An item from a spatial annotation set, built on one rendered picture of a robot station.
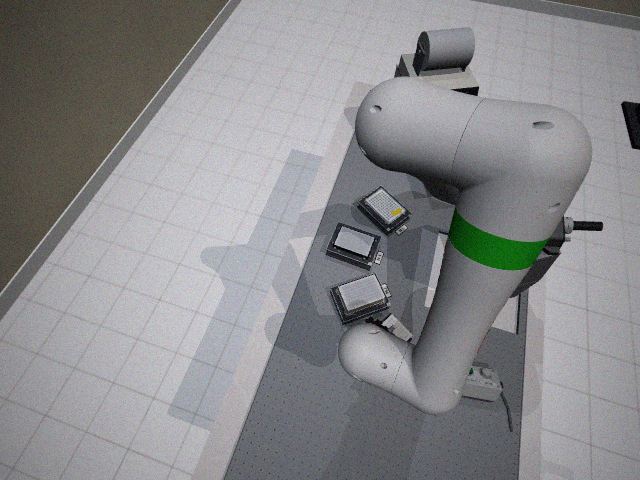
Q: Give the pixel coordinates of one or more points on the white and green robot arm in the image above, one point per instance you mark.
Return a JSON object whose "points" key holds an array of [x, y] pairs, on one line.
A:
{"points": [[511, 169]]}

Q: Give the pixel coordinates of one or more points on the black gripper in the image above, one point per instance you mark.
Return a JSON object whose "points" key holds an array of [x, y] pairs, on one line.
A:
{"points": [[371, 320]]}

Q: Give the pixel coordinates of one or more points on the white button panel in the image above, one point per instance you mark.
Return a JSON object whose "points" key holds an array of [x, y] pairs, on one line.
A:
{"points": [[483, 384]]}

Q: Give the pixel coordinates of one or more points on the grey cylinder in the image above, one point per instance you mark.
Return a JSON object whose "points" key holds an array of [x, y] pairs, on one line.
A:
{"points": [[447, 48]]}

